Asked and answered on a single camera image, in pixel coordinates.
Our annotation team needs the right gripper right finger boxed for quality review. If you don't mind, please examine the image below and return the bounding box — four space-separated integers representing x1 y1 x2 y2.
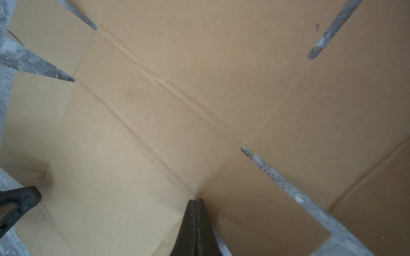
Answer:
170 198 222 256

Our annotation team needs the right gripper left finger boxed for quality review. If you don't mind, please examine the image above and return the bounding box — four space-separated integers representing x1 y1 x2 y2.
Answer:
1 186 42 238

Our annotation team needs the brown cardboard box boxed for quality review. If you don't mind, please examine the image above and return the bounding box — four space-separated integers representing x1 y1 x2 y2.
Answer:
1 1 410 256

